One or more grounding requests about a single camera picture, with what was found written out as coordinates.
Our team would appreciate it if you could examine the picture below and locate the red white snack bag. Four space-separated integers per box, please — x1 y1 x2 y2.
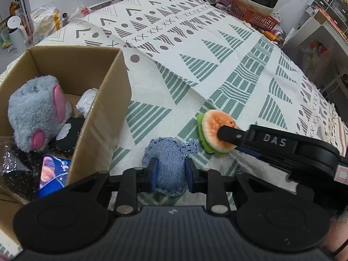
67 4 92 23

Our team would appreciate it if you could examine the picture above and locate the black lace soft item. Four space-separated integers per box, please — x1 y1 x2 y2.
48 117 85 156

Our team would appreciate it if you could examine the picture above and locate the blue printed packet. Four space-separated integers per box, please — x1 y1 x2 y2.
38 154 71 198

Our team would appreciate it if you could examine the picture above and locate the orange burger plush toy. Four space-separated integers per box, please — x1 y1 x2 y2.
196 110 239 157

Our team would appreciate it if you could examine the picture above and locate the blue denim soft toy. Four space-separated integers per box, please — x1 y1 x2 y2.
142 137 199 196

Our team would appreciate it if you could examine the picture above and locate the black glittery plastic bag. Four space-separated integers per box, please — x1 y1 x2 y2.
1 137 43 204

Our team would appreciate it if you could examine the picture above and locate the yellow white plastic bag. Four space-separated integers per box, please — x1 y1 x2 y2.
30 3 62 45

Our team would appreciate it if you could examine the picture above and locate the grey-blue fluffy plush toy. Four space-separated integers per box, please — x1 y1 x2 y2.
8 75 73 152

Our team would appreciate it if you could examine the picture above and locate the white crumpled paper ball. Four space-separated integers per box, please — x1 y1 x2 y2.
75 88 99 119

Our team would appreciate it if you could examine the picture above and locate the brown cardboard box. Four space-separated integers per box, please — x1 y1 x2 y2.
0 45 133 246

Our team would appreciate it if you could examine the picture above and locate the white shelf desk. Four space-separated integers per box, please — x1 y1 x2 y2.
284 0 347 112

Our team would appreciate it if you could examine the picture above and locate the red plastic basket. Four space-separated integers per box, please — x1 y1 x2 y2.
230 0 279 31

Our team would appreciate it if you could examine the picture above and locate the patterned white green blanket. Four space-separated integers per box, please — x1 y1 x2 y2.
1 0 347 260

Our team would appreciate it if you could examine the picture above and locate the orange carrot toy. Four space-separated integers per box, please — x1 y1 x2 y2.
263 31 281 42

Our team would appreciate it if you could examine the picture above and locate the white electric kettle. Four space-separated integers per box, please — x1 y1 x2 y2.
7 16 29 52

